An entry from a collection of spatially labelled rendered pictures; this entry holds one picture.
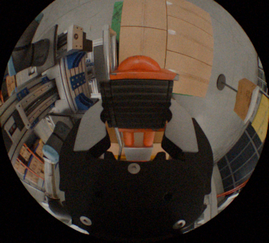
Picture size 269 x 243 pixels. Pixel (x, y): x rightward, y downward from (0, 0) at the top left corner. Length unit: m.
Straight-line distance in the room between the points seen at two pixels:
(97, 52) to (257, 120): 7.92
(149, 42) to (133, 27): 0.20
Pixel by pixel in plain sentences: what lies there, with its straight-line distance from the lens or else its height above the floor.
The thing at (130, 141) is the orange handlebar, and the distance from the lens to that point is 0.17.
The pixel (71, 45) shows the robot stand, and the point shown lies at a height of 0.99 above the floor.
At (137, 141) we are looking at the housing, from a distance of 0.19.
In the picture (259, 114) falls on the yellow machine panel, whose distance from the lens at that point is 7.33.
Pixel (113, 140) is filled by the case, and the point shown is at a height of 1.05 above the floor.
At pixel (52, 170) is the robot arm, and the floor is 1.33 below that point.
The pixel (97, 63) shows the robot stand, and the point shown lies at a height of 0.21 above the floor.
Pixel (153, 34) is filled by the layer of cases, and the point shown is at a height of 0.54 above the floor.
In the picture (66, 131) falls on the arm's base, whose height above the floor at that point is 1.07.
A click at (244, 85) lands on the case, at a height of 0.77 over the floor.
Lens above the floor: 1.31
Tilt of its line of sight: 58 degrees down
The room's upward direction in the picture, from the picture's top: 177 degrees counter-clockwise
